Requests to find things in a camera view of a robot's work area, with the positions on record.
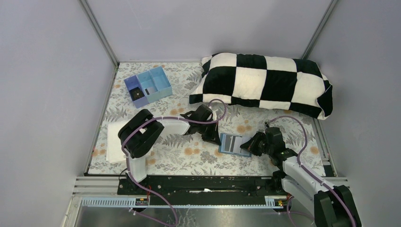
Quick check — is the blue card holder wallet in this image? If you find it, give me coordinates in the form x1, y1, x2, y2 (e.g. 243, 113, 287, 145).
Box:
218, 133, 252, 157

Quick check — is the black and white checkered pillow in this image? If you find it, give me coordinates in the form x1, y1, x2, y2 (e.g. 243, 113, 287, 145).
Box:
189, 52, 333, 120

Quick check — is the black VIP credit card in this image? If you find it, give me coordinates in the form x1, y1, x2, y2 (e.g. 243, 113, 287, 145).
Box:
129, 87, 144, 101

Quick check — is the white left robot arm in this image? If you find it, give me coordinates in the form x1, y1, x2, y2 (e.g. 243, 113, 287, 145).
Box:
118, 105, 221, 183

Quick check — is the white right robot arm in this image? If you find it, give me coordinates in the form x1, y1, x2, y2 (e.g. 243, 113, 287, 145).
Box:
240, 127, 362, 227

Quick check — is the floral patterned table mat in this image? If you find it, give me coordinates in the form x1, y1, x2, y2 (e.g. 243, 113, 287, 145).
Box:
88, 62, 326, 176

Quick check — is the blue compartment organizer box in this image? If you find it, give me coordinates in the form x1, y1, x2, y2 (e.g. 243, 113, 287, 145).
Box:
124, 66, 173, 108

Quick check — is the white folded towel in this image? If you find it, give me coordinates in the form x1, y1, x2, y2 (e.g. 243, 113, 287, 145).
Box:
106, 120, 128, 164

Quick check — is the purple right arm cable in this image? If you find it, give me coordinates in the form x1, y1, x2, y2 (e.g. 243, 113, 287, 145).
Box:
264, 115, 358, 227

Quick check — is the perforated metal cable tray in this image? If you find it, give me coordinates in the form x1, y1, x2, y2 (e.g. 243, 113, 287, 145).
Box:
81, 193, 284, 209

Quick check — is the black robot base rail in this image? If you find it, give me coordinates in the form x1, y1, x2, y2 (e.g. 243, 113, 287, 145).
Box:
117, 175, 290, 206

